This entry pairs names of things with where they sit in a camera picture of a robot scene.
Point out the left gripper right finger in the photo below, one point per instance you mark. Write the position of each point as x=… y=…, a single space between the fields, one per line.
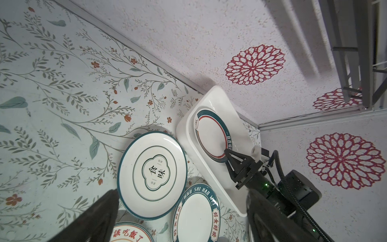
x=268 y=224

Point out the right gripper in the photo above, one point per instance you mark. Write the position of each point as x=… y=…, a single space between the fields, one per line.
x=246 y=174

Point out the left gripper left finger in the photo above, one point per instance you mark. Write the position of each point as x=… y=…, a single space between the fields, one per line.
x=95 y=224

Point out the orange sunburst plate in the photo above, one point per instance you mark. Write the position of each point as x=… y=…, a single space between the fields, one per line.
x=130 y=232

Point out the green red rim plate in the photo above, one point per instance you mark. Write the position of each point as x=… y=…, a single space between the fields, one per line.
x=212 y=134

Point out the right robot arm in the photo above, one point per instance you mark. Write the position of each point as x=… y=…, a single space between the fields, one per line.
x=301 y=193

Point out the white plastic bin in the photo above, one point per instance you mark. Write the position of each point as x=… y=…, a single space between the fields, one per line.
x=216 y=174

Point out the green rim lettered plate centre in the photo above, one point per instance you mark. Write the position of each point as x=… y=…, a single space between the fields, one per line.
x=197 y=216

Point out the green clover centre plate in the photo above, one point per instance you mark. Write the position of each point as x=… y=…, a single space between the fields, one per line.
x=152 y=175

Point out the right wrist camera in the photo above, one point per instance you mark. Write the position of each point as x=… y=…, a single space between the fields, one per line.
x=260 y=154

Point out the grey slotted wall shelf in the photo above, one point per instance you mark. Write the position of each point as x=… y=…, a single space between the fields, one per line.
x=357 y=34

